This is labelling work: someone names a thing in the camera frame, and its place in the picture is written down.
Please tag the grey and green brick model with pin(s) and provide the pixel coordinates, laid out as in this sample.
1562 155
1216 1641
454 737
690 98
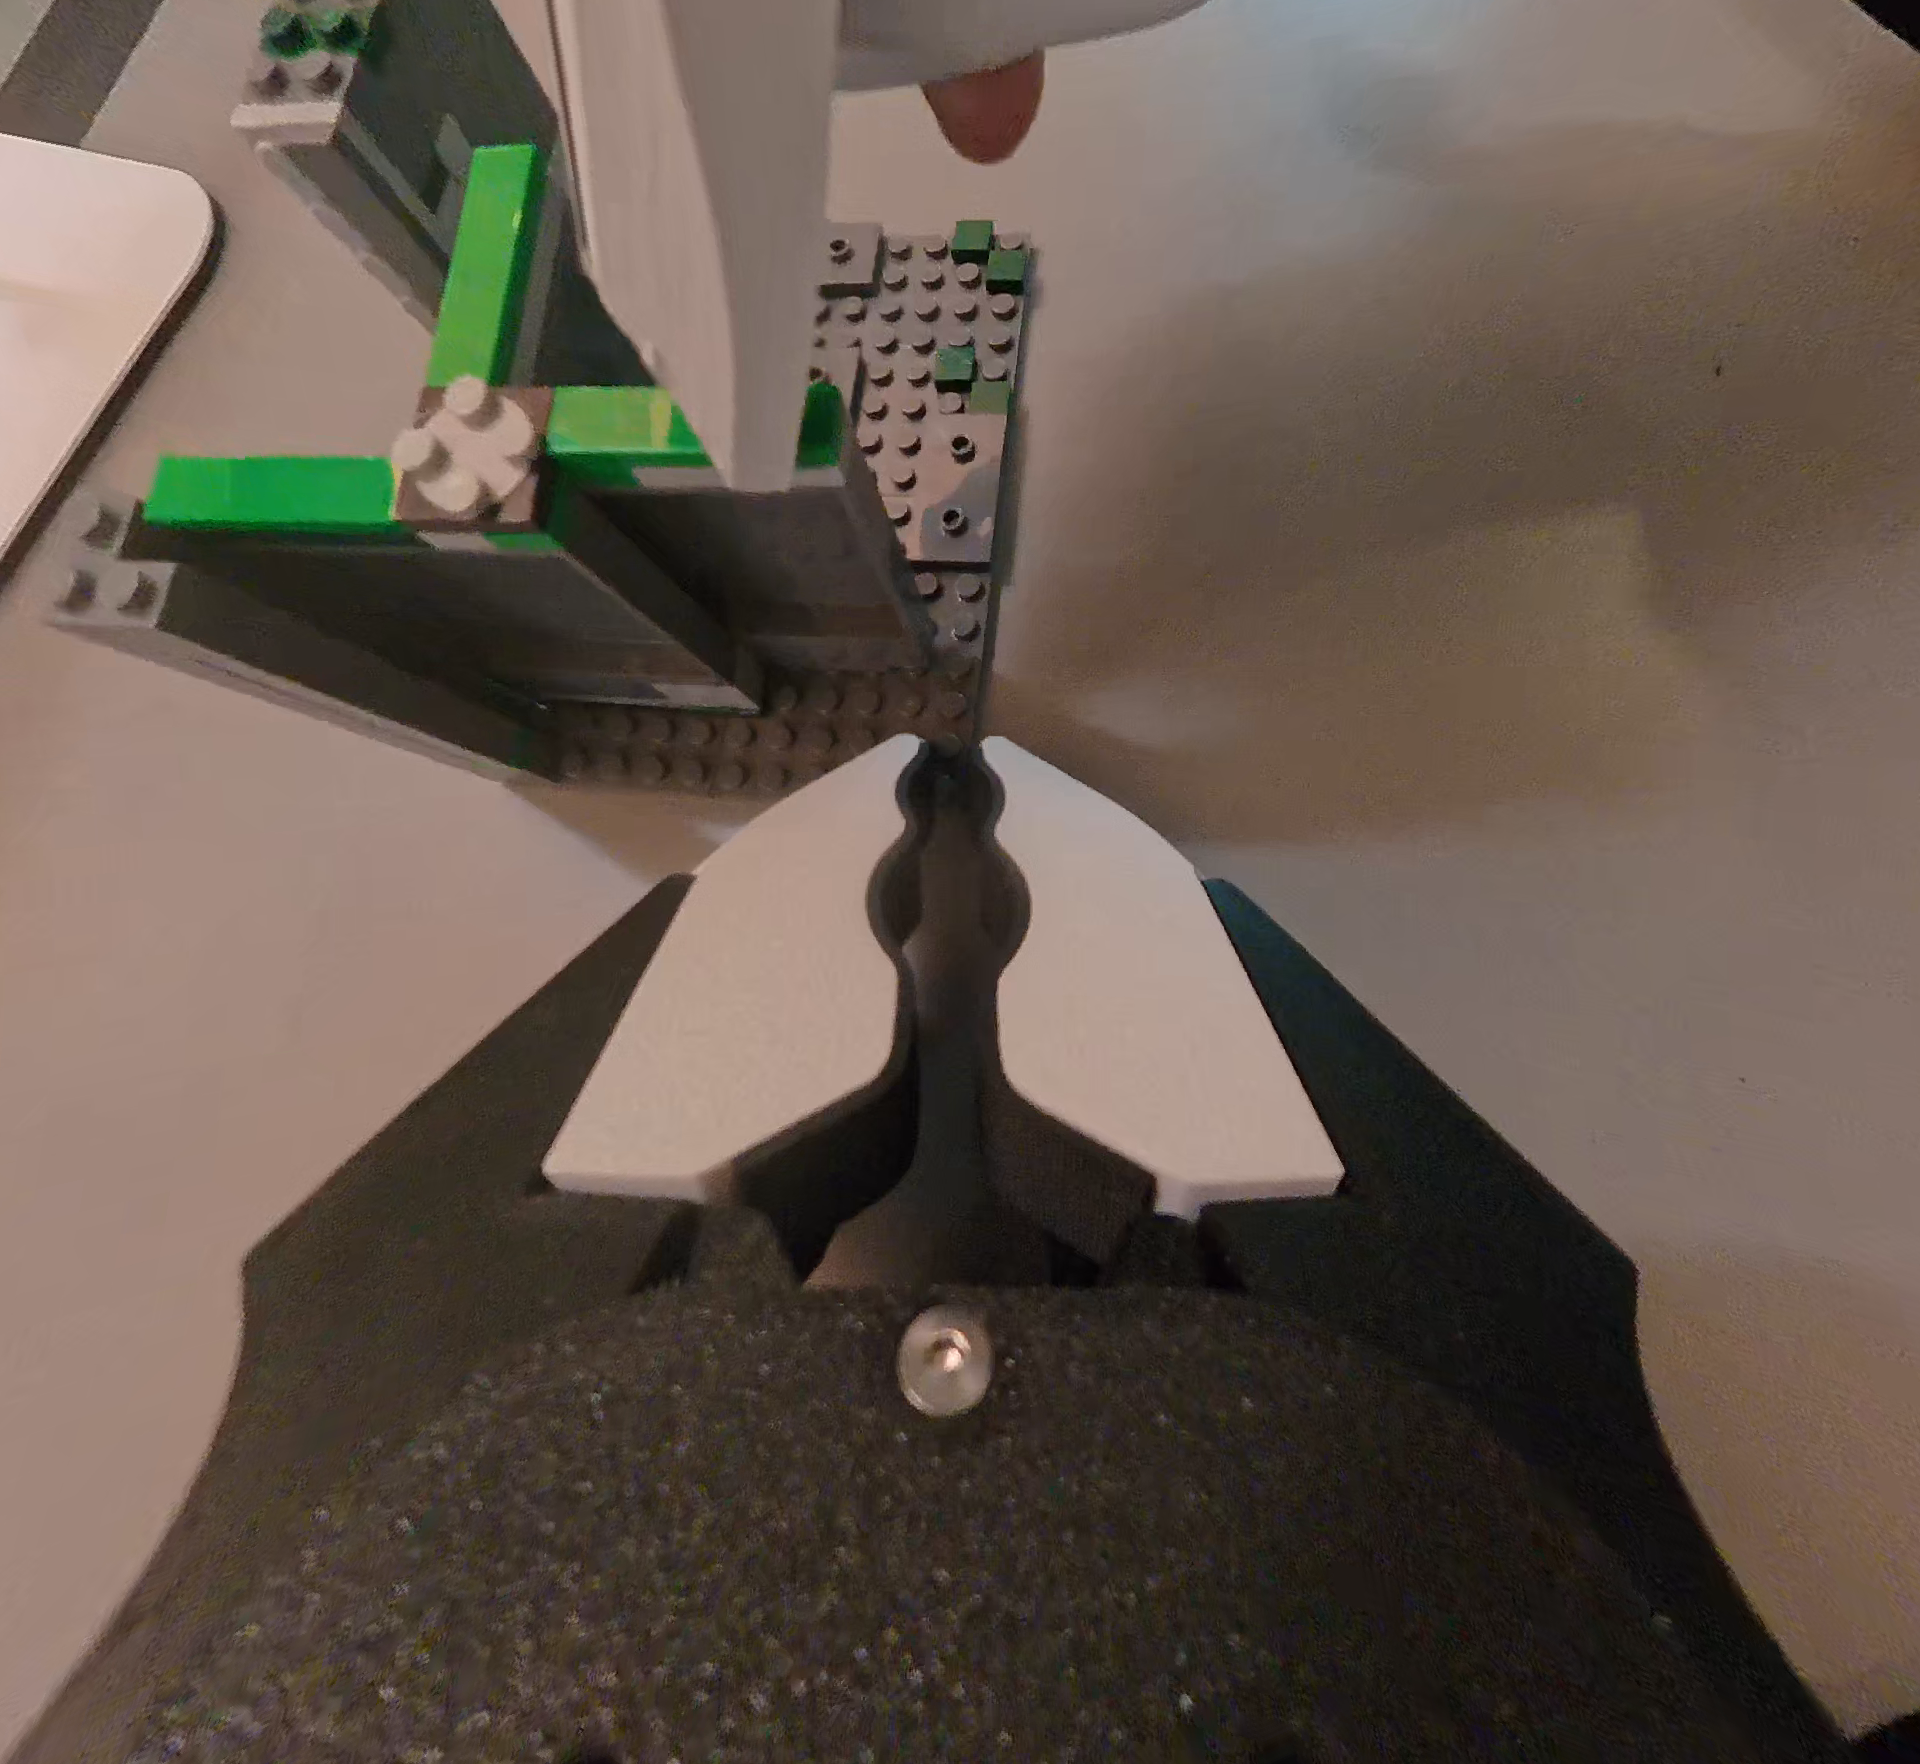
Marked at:
899 445

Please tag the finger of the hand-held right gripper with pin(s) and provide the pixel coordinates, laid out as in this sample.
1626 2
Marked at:
719 70

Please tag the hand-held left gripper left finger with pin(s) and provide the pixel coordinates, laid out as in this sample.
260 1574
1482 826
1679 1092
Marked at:
719 1014

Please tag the person's right hand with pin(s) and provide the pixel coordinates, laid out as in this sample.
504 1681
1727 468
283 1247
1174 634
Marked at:
988 115

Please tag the white stand base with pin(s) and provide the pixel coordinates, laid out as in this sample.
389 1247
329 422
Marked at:
75 293

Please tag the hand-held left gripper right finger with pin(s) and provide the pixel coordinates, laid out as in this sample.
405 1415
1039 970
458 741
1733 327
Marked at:
1154 1014

